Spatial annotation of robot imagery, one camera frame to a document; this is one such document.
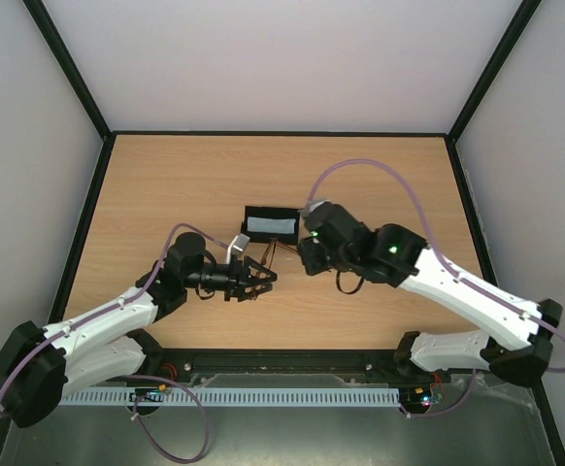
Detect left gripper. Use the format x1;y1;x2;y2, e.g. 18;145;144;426
184;254;278;302

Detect brown sunglasses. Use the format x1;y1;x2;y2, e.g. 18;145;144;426
258;239;301;281

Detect blue cleaning cloth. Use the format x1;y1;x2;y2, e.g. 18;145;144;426
247;216;297;235

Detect black glasses case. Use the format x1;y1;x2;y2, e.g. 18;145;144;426
241;206;300;247

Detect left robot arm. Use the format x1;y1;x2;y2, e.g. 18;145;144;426
0;231;278;428

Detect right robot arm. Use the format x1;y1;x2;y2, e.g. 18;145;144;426
298;201;562;387

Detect metal plate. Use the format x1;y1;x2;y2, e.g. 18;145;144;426
0;378;555;465

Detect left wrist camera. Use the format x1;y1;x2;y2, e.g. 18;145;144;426
225;233;250;263

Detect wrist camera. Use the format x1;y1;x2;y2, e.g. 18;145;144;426
225;233;250;263
300;199;329;218

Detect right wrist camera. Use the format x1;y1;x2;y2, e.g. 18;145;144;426
300;199;329;218

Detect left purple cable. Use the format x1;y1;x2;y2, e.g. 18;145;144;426
0;222;238;462

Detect purple cable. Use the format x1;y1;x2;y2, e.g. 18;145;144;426
0;222;238;462
306;158;565;421

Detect black mounting rail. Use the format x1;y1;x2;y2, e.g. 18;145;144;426
19;345;536;384

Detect light blue cable duct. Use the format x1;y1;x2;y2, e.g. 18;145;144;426
60;386;400;408

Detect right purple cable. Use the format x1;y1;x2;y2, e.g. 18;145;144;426
306;158;565;421

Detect black aluminium frame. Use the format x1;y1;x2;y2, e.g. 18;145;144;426
0;0;565;466

